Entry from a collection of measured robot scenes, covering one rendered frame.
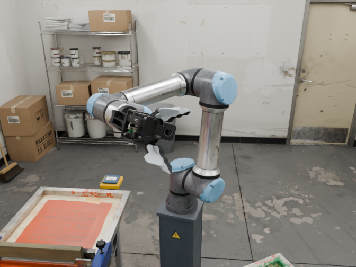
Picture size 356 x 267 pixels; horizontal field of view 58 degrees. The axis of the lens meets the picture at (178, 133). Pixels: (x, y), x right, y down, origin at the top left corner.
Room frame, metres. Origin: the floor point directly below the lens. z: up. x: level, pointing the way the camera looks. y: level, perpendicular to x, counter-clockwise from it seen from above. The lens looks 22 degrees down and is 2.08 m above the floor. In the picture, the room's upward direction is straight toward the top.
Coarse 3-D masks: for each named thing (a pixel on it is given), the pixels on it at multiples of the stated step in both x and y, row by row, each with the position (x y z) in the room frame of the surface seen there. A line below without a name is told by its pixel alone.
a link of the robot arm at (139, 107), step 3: (120, 99) 0.99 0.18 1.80; (126, 102) 0.91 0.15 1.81; (129, 102) 0.92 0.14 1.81; (132, 105) 0.92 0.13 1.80; (135, 105) 0.93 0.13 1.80; (138, 105) 0.94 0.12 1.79; (141, 105) 0.96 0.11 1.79; (138, 108) 0.93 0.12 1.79; (141, 108) 0.94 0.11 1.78; (144, 108) 0.94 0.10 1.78; (147, 108) 0.97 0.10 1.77; (144, 111) 0.93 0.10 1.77; (147, 111) 0.95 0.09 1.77; (150, 111) 0.96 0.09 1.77
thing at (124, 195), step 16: (48, 192) 1.74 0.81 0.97; (64, 192) 1.73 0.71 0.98; (80, 192) 1.72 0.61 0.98; (96, 192) 1.71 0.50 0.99; (112, 192) 1.71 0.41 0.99; (128, 192) 1.71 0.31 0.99; (32, 208) 1.59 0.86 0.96; (16, 224) 1.42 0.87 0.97; (112, 224) 1.40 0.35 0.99; (0, 240) 1.28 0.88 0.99; (112, 240) 1.31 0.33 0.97
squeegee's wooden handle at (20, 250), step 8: (0, 248) 1.16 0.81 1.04; (8, 248) 1.16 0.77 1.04; (16, 248) 1.16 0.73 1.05; (24, 248) 1.15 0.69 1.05; (32, 248) 1.15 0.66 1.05; (40, 248) 1.15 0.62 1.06; (48, 248) 1.15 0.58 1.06; (56, 248) 1.14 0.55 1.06; (64, 248) 1.14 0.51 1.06; (72, 248) 1.14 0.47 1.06; (80, 248) 1.14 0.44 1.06; (0, 256) 1.16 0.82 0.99; (8, 256) 1.16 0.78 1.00; (16, 256) 1.16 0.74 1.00; (24, 256) 1.15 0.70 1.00; (32, 256) 1.15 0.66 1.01; (40, 256) 1.15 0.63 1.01; (48, 256) 1.14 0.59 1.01; (56, 256) 1.14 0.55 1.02; (64, 256) 1.14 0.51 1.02; (72, 256) 1.13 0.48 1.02; (80, 256) 1.13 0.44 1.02
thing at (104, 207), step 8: (80, 208) 1.59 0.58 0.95; (88, 208) 1.59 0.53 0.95; (96, 208) 1.59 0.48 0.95; (104, 208) 1.59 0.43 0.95; (104, 216) 1.52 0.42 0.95; (96, 224) 1.45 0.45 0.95; (96, 232) 1.38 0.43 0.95; (88, 240) 1.32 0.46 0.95; (48, 264) 1.16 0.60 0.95; (56, 264) 1.16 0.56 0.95; (64, 264) 1.16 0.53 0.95
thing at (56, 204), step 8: (48, 200) 1.68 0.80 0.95; (56, 200) 1.68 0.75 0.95; (64, 200) 1.68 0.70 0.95; (48, 208) 1.59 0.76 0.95; (56, 208) 1.59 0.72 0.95; (64, 208) 1.59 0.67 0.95; (72, 208) 1.59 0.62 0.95; (40, 216) 1.52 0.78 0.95; (32, 224) 1.45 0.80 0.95; (24, 232) 1.38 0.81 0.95; (32, 232) 1.38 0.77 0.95; (16, 240) 1.32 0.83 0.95; (24, 240) 1.32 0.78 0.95; (0, 264) 1.16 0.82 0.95; (8, 264) 1.16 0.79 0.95; (16, 264) 1.16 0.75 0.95; (24, 264) 1.16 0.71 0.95; (32, 264) 1.16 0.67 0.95; (40, 264) 1.16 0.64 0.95
